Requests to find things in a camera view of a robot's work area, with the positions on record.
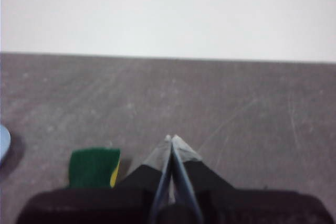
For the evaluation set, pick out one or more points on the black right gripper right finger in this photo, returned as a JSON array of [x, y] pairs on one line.
[[199, 174]]

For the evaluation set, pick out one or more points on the yellow sponge with green pad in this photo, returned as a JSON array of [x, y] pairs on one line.
[[89, 167]]

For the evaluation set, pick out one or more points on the blue round plate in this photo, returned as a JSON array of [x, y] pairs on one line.
[[4, 145]]

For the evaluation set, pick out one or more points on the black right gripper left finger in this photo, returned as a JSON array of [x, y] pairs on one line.
[[147, 174]]

